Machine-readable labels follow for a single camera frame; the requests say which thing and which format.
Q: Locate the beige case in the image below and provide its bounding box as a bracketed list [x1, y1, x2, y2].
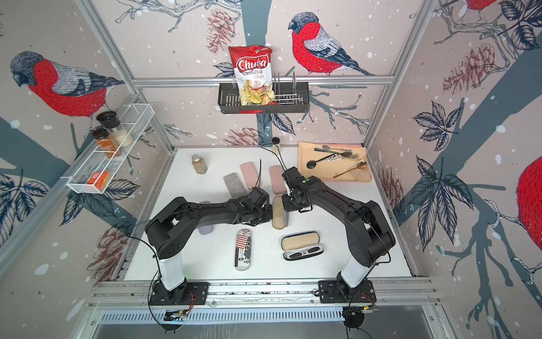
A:
[272, 196, 289, 230]

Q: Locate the teal case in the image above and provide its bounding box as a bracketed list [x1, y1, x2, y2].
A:
[223, 173, 246, 199]

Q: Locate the pink glasses case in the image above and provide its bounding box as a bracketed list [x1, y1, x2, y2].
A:
[269, 165, 287, 196]
[240, 162, 261, 189]

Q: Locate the patterned case with sunglasses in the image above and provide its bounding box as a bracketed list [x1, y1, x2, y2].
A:
[234, 228, 251, 271]

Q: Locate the black case with glasses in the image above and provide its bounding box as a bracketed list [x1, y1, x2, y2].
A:
[281, 232, 324, 261]

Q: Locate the brown case with sunglasses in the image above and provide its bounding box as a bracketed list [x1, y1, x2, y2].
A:
[198, 225, 215, 235]

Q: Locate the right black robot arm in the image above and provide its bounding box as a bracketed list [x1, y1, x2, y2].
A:
[282, 167, 396, 298]

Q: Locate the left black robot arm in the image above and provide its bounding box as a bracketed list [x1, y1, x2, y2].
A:
[145, 187, 272, 302]

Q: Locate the black ladle spoon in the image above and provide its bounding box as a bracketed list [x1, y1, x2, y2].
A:
[306, 151, 352, 169]

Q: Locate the iridescent cutlery piece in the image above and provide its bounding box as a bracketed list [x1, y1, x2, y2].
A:
[313, 147, 351, 153]

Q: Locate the small jar at back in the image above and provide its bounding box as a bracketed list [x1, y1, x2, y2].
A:
[272, 137, 280, 155]

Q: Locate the silver spoon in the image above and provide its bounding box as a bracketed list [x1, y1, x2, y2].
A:
[322, 145, 347, 152]

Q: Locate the gold spoon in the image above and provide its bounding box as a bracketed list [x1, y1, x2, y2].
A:
[333, 160, 367, 179]

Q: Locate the brown spice jar on table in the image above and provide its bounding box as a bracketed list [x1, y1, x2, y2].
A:
[191, 154, 207, 175]

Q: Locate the red Chuba chips bag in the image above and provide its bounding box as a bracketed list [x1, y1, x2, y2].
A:
[229, 45, 275, 106]

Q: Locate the black lid salt grinder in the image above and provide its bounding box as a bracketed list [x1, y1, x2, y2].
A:
[96, 111, 134, 148]

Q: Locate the small orange box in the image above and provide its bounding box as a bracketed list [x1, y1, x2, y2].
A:
[87, 171, 110, 190]

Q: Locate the orange spice jar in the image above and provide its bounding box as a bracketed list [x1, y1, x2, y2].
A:
[92, 128, 119, 159]

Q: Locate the white patterned cutlery handle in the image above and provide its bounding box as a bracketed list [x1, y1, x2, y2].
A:
[327, 155, 343, 162]

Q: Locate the black wire wall basket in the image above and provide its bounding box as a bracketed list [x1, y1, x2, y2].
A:
[218, 75, 310, 114]

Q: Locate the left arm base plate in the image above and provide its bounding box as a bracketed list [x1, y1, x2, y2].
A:
[148, 281, 210, 306]

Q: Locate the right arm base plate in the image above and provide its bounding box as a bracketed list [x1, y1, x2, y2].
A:
[313, 280, 377, 304]

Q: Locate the white wire wall shelf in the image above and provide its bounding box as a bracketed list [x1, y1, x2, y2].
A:
[66, 103, 155, 194]

